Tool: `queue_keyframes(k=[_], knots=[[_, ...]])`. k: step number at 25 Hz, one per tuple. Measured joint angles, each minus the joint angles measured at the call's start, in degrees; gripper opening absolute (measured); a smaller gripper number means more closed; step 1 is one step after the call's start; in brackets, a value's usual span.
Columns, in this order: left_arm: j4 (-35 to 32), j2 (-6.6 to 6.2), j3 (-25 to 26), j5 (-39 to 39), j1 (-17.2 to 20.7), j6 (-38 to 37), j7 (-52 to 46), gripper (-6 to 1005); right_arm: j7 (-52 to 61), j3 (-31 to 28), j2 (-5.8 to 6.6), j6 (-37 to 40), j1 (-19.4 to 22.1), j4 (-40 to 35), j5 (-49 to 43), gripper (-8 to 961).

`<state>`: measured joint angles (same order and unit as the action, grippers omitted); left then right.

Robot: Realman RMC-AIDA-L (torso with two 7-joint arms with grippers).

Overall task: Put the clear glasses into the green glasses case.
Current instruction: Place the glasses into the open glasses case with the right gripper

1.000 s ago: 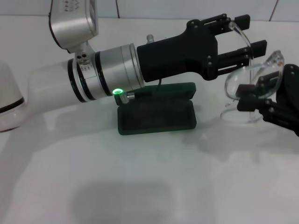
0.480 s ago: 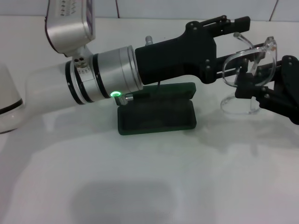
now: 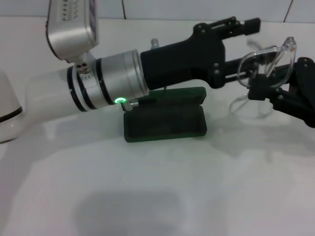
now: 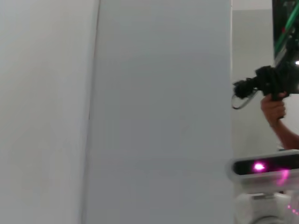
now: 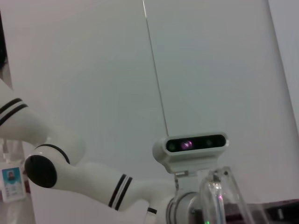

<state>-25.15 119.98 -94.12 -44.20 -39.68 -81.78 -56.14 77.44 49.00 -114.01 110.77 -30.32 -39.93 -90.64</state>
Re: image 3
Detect green glasses case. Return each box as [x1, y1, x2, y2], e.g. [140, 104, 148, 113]
[123, 86, 207, 143]

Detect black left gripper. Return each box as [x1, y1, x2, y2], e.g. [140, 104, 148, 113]
[140, 23, 249, 91]

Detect clear plastic glasses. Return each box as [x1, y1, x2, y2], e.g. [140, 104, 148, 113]
[228, 36, 298, 118]

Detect grey left arm cable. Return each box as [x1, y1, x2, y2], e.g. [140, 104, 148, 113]
[120, 98, 158, 112]

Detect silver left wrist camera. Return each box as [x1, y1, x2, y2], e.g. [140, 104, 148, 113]
[45, 0, 100, 63]

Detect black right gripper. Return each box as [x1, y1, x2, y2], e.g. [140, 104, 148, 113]
[248, 57, 315, 128]

